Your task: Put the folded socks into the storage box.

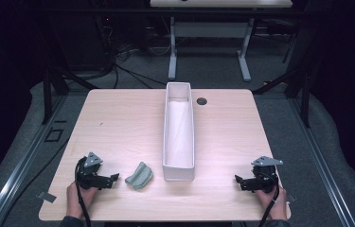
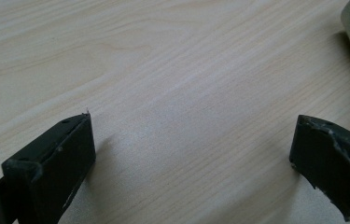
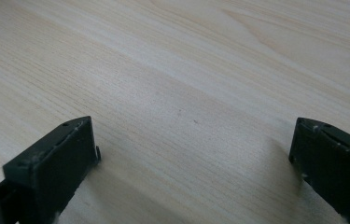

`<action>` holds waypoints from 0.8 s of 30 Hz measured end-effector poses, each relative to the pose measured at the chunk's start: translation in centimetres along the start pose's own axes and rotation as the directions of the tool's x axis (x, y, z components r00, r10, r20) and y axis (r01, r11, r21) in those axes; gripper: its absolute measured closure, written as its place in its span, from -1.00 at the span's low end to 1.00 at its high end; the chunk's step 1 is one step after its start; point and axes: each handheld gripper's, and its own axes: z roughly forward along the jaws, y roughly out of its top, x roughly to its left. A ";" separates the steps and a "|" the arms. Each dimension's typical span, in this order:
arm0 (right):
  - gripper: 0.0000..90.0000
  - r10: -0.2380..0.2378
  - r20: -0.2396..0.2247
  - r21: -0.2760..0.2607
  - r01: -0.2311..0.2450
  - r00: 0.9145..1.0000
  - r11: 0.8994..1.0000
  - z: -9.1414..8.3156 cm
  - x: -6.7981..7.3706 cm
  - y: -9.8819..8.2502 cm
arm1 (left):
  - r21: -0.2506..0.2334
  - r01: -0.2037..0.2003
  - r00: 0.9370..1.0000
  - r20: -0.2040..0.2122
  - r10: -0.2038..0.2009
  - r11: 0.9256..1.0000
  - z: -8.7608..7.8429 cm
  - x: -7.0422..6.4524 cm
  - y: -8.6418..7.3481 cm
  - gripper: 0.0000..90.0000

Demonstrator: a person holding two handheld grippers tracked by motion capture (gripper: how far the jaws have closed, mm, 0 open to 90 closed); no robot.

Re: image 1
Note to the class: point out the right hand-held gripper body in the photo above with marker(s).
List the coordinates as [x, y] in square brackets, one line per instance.
[263, 176]

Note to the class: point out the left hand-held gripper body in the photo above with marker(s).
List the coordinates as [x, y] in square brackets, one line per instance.
[90, 176]

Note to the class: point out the green cloth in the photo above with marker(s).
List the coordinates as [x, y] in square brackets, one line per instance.
[139, 176]

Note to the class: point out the long white box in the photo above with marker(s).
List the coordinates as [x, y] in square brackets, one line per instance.
[178, 138]

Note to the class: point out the person's left hand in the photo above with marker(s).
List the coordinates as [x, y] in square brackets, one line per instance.
[79, 200]

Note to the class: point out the person's right hand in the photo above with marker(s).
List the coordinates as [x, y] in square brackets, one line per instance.
[274, 203]

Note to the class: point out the grey tape piece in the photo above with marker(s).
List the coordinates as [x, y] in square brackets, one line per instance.
[46, 197]

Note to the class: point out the dark round table grommet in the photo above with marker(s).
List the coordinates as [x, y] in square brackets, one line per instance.
[201, 101]

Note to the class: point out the black metal stand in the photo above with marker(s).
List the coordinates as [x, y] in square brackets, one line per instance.
[47, 94]
[304, 91]

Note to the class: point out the white desk with metal legs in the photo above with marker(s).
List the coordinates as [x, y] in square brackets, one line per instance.
[216, 30]

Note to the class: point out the metal floor rail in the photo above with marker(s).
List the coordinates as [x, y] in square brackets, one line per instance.
[17, 170]
[323, 164]

